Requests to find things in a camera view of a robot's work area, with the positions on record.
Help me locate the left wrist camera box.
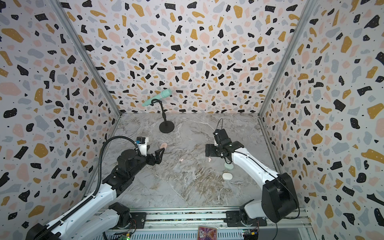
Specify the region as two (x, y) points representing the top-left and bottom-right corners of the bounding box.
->
(136, 137), (148, 157)

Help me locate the pink earbud charging case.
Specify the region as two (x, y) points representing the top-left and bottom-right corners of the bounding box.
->
(160, 143), (168, 149)

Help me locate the mint green microphone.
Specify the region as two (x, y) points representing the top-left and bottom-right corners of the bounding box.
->
(142, 89), (172, 107)

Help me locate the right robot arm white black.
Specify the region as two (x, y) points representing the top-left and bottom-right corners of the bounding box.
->
(205, 129), (300, 227)

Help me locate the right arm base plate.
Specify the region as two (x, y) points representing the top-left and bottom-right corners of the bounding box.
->
(224, 210), (267, 228)

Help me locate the black microphone stand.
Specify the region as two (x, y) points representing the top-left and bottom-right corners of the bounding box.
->
(151, 99), (175, 134)

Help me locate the white earbud charging case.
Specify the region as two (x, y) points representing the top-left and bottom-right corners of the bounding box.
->
(222, 173), (233, 181)

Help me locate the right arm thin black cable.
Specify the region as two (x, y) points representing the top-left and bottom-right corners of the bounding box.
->
(216, 117), (301, 240)

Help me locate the mint green earbud charging case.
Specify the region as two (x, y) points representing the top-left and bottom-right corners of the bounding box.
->
(225, 163), (234, 171)

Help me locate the colourful card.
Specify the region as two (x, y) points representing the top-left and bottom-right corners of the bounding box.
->
(197, 227), (218, 240)

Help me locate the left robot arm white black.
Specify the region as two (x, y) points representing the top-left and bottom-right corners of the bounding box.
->
(26, 148), (165, 240)

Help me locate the aluminium rail frame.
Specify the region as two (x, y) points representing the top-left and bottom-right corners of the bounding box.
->
(92, 207), (316, 240)

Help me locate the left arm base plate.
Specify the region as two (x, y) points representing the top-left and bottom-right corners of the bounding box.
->
(111, 213), (147, 231)

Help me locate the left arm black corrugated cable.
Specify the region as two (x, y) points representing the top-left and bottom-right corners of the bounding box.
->
(29, 135), (139, 240)

